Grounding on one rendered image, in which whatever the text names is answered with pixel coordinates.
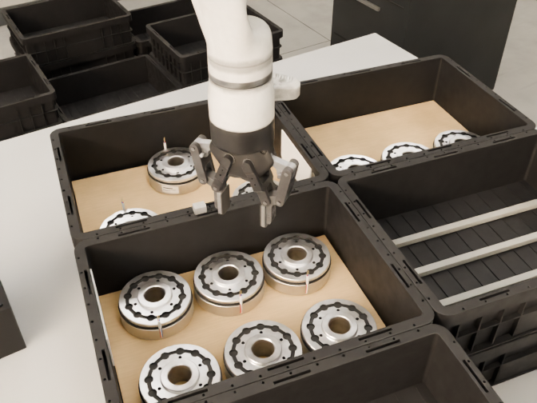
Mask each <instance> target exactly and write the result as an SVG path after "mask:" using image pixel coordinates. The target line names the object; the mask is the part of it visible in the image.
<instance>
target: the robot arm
mask: <svg viewBox="0 0 537 403"><path fill-rule="evenodd" d="M247 1H248V0H192V3H193V7H194V9H195V11H196V14H197V18H198V21H199V23H200V26H201V29H202V32H203V34H204V36H205V40H206V44H207V58H208V70H209V86H208V104H209V126H210V137H211V140H209V139H207V138H206V136H205V135H203V134H201V135H199V136H198V137H197V139H196V140H195V141H194V142H193V143H192V144H191V145H190V146H189V150H190V153H191V156H192V159H193V164H194V167H195V170H196V173H197V178H198V181H199V182H200V183H201V184H202V185H205V184H208V185H209V186H211V188H212V190H213V193H214V205H215V206H216V208H217V209H218V213H220V214H223V215H224V214H225V213H226V211H227V210H228V209H229V207H230V192H229V184H227V181H228V179H229V177H232V178H241V179H243V180H245V181H247V182H250V185H251V187H252V188H253V191H254V192H257V194H258V197H259V199H260V200H261V205H260V214H261V226H263V227H265V228H266V227H267V225H268V224H270V223H271V222H272V220H273V219H274V217H275V216H276V205H277V206H279V207H281V206H283V204H284V203H285V202H286V200H287V199H288V197H289V195H290V194H291V192H292V187H293V184H294V181H295V177H296V172H297V170H298V166H299V162H298V161H297V160H296V159H294V158H292V159H291V160H290V161H289V162H288V161H285V160H284V159H282V158H279V157H277V153H276V151H275V149H274V146H273V143H274V125H275V101H286V100H293V99H296V98H298V97H299V95H300V82H299V81H298V80H297V79H296V78H294V77H289V76H286V75H282V74H275V73H273V72H272V32H271V30H270V28H269V25H268V24H267V23H266V22H265V21H264V20H262V19H260V18H258V17H255V16H252V15H247ZM211 153H212V154H213V156H214V157H215V158H216V159H217V161H218V162H219V164H220V165H219V167H218V170H217V172H216V170H215V167H214V164H213V159H212V155H211ZM271 167H274V168H275V169H276V174H277V178H278V179H280V181H279V185H278V188H277V190H276V187H275V185H274V182H273V174H272V171H271V169H270V168H271Z"/></svg>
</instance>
